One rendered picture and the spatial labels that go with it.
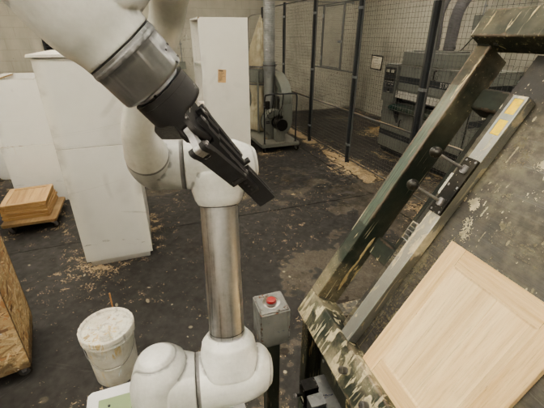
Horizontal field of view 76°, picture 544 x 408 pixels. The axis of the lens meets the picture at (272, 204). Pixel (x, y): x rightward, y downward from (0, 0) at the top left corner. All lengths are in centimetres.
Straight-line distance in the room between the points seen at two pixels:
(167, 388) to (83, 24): 87
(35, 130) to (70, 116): 189
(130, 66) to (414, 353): 105
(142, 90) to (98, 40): 6
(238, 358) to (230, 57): 392
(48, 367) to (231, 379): 186
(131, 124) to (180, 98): 27
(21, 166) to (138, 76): 463
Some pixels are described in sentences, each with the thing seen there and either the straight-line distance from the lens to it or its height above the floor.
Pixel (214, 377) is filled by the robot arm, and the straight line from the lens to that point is 106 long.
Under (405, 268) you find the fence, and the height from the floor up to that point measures 117.
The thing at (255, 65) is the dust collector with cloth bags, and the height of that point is 137.
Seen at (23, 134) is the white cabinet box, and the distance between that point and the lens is 494.
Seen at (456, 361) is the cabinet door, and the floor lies 109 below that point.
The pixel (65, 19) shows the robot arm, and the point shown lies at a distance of 42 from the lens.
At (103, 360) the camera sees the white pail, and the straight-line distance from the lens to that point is 233.
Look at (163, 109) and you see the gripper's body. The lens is 45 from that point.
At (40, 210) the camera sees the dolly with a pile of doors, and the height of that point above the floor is 21.
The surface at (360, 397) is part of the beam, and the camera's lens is 127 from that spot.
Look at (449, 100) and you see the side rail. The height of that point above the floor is 166.
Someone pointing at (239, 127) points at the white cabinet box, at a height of 78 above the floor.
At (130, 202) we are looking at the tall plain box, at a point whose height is 58.
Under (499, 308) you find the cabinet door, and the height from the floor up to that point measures 124.
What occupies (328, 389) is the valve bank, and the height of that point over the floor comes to 74.
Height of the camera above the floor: 187
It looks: 26 degrees down
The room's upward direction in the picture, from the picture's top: straight up
